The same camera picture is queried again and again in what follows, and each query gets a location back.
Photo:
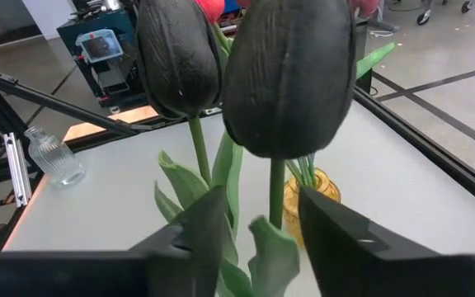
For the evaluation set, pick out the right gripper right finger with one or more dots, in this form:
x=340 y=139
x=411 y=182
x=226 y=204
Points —
x=386 y=274

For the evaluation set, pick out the clear glass vase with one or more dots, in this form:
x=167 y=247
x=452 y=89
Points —
x=54 y=158

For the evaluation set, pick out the light wooden table board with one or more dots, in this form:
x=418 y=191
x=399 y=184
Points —
x=134 y=114

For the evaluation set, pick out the silver aluminium extrusion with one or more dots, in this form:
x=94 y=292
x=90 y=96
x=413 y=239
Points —
x=17 y=169

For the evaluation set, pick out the silver metal bracket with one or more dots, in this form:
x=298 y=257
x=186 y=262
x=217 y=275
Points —
x=213 y=110

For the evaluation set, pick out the black artificial tulip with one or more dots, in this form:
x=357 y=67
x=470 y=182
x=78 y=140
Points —
x=291 y=82
x=180 y=62

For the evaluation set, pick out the yellow glass vase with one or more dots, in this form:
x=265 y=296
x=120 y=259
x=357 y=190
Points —
x=292 y=214

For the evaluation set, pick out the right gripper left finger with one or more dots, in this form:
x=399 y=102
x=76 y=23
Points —
x=97 y=274

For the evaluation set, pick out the blue framed tablet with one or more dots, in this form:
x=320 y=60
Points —
x=99 y=45

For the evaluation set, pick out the black table frame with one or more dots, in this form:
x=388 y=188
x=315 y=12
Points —
x=427 y=150

